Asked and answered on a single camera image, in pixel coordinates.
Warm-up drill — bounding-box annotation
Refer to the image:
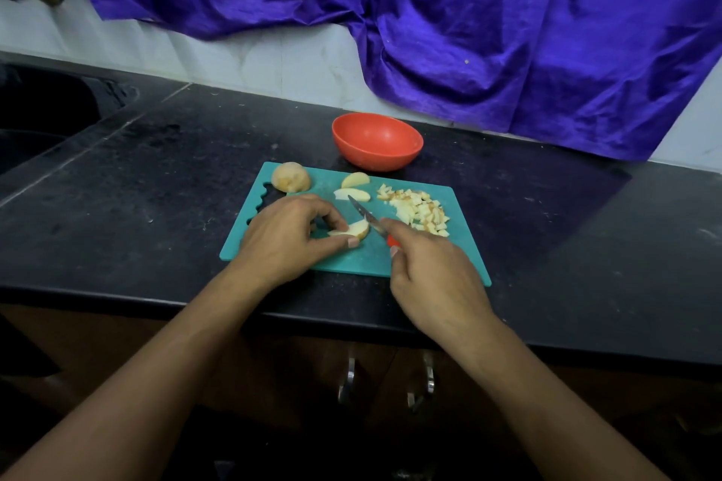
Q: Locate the person's left hand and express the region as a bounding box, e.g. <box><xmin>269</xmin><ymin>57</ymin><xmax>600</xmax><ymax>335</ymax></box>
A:
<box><xmin>226</xmin><ymin>195</ymin><xmax>363</xmax><ymax>292</ymax></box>

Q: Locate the person's right hand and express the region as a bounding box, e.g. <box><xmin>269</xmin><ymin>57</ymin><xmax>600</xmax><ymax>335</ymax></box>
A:
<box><xmin>379</xmin><ymin>220</ymin><xmax>500</xmax><ymax>346</ymax></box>

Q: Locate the teal plastic cutting board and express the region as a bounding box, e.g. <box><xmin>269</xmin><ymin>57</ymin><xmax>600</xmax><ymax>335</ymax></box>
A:
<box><xmin>219</xmin><ymin>162</ymin><xmax>493</xmax><ymax>287</ymax></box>

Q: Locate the brown potato half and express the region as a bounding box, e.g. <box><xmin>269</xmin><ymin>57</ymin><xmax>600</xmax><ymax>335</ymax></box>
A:
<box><xmin>271</xmin><ymin>162</ymin><xmax>313</xmax><ymax>193</ymax></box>

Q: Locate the pile of diced apple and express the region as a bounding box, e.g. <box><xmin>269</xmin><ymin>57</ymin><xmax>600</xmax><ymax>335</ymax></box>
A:
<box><xmin>377</xmin><ymin>184</ymin><xmax>450</xmax><ymax>237</ymax></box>

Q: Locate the red-handled kitchen knife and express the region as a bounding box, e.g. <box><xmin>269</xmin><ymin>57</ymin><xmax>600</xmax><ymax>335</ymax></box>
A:
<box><xmin>347</xmin><ymin>198</ymin><xmax>402</xmax><ymax>253</ymax></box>

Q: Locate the orange bowl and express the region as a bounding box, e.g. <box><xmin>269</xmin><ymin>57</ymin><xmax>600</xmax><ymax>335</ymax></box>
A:
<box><xmin>332</xmin><ymin>112</ymin><xmax>426</xmax><ymax>173</ymax></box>

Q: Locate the person's left forearm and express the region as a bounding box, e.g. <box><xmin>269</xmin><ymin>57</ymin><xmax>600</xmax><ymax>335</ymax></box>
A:
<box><xmin>0</xmin><ymin>268</ymin><xmax>270</xmax><ymax>481</ymax></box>

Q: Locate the person's right forearm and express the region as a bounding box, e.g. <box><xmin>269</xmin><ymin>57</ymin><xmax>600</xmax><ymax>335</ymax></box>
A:
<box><xmin>454</xmin><ymin>315</ymin><xmax>669</xmax><ymax>481</ymax></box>

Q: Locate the dark kitchen sink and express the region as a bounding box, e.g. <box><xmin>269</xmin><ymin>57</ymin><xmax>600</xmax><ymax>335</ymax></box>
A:
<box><xmin>0</xmin><ymin>63</ymin><xmax>139</xmax><ymax>172</ymax></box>

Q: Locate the purple cloth curtain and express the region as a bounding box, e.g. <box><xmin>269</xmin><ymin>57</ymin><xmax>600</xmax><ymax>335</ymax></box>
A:
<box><xmin>56</xmin><ymin>0</ymin><xmax>722</xmax><ymax>162</ymax></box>

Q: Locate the metal cabinet handle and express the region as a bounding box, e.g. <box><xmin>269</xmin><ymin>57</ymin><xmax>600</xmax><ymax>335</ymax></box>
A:
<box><xmin>406</xmin><ymin>349</ymin><xmax>435</xmax><ymax>409</ymax></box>
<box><xmin>338</xmin><ymin>353</ymin><xmax>358</xmax><ymax>403</ymax></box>

